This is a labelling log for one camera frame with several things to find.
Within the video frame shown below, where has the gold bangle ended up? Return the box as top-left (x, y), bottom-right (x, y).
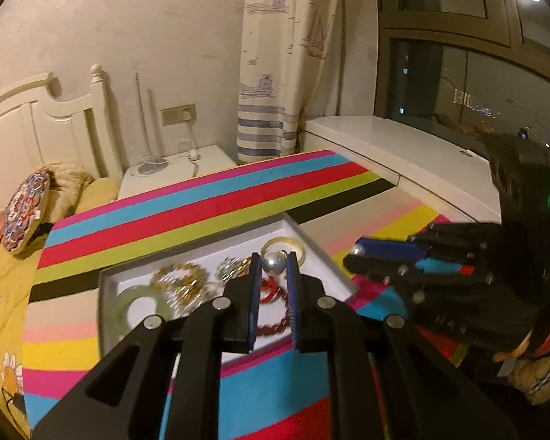
top-left (260, 236), bottom-right (307, 266)

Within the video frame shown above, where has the green jade bangle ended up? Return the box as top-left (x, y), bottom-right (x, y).
top-left (114, 284), bottom-right (173, 331)

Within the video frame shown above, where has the silver chain bracelet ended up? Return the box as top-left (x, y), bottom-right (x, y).
top-left (214, 255), bottom-right (253, 283)

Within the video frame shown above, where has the white charger cable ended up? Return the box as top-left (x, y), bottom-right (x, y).
top-left (177, 116), bottom-right (203, 179)

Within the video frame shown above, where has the yellow bead bracelet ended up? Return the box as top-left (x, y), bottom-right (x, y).
top-left (150, 261), bottom-right (216, 317)

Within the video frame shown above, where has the sailboat print curtain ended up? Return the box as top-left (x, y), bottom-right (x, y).
top-left (236, 0), bottom-right (339, 163)

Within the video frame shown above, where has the white nightstand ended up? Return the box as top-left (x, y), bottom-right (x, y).
top-left (118, 145), bottom-right (236, 199)

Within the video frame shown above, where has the white headboard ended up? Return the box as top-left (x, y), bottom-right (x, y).
top-left (0, 65), bottom-right (124, 210)

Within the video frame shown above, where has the pearl earring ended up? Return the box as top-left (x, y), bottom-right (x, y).
top-left (262, 250), bottom-right (287, 276)

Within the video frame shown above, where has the patterned round cushion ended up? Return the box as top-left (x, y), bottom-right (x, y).
top-left (3, 168), bottom-right (51, 255)

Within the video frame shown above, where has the grey white jewelry tray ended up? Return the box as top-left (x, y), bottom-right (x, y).
top-left (98, 213), bottom-right (356, 356)

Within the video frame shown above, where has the wall socket plate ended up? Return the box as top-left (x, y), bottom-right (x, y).
top-left (161, 103), bottom-right (197, 126)

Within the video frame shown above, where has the beige fluffy pillow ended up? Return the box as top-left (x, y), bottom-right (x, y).
top-left (42, 162), bottom-right (94, 224)

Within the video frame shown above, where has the dark red bead bracelet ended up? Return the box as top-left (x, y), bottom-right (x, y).
top-left (255, 297), bottom-right (292, 338)

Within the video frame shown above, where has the white window bench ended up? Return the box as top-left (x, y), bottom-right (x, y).
top-left (301, 115), bottom-right (501, 223)

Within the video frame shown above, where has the dark window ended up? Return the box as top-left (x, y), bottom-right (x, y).
top-left (373, 0), bottom-right (550, 154)

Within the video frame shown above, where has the lamp with round base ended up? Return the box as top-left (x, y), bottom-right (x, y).
top-left (134, 73), bottom-right (169, 176)

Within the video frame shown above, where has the red cord bracelet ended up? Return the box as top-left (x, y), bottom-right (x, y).
top-left (258, 275), bottom-right (289, 306)

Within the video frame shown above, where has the yellow floral bedsheet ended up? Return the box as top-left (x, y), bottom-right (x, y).
top-left (0, 177), bottom-right (120, 438)

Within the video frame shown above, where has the right hand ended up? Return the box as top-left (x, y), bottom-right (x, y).
top-left (475, 133), bottom-right (550, 353)

